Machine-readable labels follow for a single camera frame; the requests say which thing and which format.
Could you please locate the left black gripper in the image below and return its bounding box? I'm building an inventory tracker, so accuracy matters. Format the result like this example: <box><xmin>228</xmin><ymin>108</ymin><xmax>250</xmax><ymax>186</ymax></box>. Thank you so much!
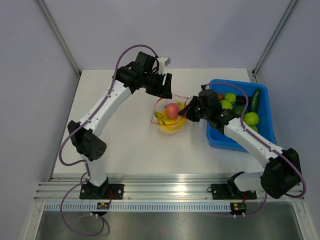
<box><xmin>142</xmin><ymin>69</ymin><xmax>173</xmax><ymax>99</ymax></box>

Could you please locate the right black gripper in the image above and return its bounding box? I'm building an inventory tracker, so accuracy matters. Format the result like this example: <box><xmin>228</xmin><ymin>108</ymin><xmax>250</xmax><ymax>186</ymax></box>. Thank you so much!
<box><xmin>178</xmin><ymin>96</ymin><xmax>211</xmax><ymax>123</ymax></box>

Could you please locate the pink peach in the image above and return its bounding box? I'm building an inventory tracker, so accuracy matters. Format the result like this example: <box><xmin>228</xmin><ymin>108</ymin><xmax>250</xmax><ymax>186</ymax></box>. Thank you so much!
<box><xmin>165</xmin><ymin>102</ymin><xmax>180</xmax><ymax>120</ymax></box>

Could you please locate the yellow banana bunch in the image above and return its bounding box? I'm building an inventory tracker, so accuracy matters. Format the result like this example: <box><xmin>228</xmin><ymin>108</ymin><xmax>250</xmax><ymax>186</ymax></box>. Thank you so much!
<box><xmin>152</xmin><ymin>110</ymin><xmax>187</xmax><ymax>135</ymax></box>

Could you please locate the clear zip top bag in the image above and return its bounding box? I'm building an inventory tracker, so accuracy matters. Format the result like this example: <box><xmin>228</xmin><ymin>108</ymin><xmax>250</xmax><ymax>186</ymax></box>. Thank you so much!
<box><xmin>150</xmin><ymin>95</ymin><xmax>190</xmax><ymax>135</ymax></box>

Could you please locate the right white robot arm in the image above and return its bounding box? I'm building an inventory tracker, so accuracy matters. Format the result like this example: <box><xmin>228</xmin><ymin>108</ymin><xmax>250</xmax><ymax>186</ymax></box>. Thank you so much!
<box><xmin>178</xmin><ymin>89</ymin><xmax>306</xmax><ymax>199</ymax></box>

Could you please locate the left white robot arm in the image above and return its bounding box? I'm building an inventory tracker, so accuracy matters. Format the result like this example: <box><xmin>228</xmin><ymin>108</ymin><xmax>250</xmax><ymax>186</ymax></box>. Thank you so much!
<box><xmin>67</xmin><ymin>52</ymin><xmax>173</xmax><ymax>200</ymax></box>

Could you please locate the brown kiwi fruit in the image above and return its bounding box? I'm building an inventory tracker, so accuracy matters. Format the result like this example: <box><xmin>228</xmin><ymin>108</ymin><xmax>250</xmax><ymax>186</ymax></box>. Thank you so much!
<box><xmin>217</xmin><ymin>93</ymin><xmax>224</xmax><ymax>101</ymax></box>

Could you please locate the blue plastic bin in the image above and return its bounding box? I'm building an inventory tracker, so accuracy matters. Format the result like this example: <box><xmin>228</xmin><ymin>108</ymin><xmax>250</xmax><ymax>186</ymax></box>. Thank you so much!
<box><xmin>206</xmin><ymin>79</ymin><xmax>276</xmax><ymax>152</ymax></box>

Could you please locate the green apple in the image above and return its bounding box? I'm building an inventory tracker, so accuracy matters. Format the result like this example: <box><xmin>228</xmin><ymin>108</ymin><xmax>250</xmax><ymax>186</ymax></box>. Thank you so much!
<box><xmin>224</xmin><ymin>92</ymin><xmax>237</xmax><ymax>105</ymax></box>

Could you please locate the dark green avocado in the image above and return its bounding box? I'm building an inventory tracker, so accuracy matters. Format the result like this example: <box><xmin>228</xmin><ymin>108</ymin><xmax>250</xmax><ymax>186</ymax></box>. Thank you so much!
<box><xmin>232</xmin><ymin>105</ymin><xmax>245</xmax><ymax>118</ymax></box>

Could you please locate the dark purple fruit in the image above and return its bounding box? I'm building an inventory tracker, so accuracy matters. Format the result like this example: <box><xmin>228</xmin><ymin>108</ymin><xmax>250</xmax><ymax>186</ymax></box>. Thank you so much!
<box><xmin>235</xmin><ymin>95</ymin><xmax>247</xmax><ymax>105</ymax></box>

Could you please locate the green halved fruit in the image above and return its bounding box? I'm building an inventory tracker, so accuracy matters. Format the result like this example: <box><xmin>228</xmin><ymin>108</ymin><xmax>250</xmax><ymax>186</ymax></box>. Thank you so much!
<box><xmin>250</xmin><ymin>125</ymin><xmax>258</xmax><ymax>132</ymax></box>

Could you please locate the green cucumber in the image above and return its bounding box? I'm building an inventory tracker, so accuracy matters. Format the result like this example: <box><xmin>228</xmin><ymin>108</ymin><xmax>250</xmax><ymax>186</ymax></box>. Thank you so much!
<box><xmin>250</xmin><ymin>87</ymin><xmax>262</xmax><ymax>113</ymax></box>

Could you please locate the right small circuit board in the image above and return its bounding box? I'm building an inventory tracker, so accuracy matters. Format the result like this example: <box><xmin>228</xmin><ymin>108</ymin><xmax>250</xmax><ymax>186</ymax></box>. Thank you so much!
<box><xmin>230</xmin><ymin>202</ymin><xmax>247</xmax><ymax>215</ymax></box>

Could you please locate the small circuit board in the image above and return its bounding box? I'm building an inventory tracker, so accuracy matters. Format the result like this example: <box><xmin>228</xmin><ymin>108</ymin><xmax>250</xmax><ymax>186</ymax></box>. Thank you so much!
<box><xmin>96</xmin><ymin>202</ymin><xmax>110</xmax><ymax>210</ymax></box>
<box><xmin>230</xmin><ymin>202</ymin><xmax>247</xmax><ymax>215</ymax></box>

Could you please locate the left small circuit board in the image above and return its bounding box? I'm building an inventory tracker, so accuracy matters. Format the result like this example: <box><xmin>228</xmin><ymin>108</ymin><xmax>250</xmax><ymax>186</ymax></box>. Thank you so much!
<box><xmin>96</xmin><ymin>202</ymin><xmax>110</xmax><ymax>210</ymax></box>

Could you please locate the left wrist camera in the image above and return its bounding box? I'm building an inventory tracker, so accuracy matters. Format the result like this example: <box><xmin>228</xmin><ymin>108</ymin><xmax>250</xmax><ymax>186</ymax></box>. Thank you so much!
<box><xmin>157</xmin><ymin>56</ymin><xmax>171</xmax><ymax>73</ymax></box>

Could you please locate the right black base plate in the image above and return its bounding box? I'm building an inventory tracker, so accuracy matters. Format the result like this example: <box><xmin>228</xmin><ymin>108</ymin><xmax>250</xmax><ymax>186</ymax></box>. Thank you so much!
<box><xmin>206</xmin><ymin>183</ymin><xmax>257</xmax><ymax>200</ymax></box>

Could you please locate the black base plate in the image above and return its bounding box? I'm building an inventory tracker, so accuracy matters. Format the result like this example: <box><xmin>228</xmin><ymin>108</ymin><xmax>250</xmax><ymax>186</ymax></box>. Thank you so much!
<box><xmin>206</xmin><ymin>183</ymin><xmax>257</xmax><ymax>200</ymax></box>
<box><xmin>79</xmin><ymin>182</ymin><xmax>124</xmax><ymax>200</ymax></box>

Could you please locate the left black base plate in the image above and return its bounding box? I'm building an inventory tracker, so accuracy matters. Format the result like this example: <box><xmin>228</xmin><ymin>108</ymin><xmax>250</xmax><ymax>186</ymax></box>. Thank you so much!
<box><xmin>79</xmin><ymin>182</ymin><xmax>124</xmax><ymax>200</ymax></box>

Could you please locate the left aluminium frame post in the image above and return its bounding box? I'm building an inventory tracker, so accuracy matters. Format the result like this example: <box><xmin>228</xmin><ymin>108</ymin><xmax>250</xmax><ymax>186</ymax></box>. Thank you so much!
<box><xmin>35</xmin><ymin>0</ymin><xmax>82</xmax><ymax>79</ymax></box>

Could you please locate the aluminium frame post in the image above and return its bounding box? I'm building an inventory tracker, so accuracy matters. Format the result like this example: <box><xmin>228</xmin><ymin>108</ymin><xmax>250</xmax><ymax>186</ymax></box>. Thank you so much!
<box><xmin>35</xmin><ymin>0</ymin><xmax>82</xmax><ymax>79</ymax></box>
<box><xmin>247</xmin><ymin>0</ymin><xmax>300</xmax><ymax>83</ymax></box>

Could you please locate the white slotted cable duct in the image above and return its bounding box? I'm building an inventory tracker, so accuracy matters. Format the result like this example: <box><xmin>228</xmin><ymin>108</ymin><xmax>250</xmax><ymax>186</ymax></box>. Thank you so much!
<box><xmin>44</xmin><ymin>201</ymin><xmax>231</xmax><ymax>213</ymax></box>

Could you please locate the aluminium mounting rail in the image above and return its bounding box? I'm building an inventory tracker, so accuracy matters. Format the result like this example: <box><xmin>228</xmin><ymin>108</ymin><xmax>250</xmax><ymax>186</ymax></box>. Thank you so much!
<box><xmin>33</xmin><ymin>173</ymin><xmax>306</xmax><ymax>203</ymax></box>

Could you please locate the right aluminium frame post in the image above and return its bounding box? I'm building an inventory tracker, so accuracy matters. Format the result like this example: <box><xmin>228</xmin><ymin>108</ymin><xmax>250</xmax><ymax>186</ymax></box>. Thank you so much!
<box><xmin>247</xmin><ymin>0</ymin><xmax>300</xmax><ymax>83</ymax></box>

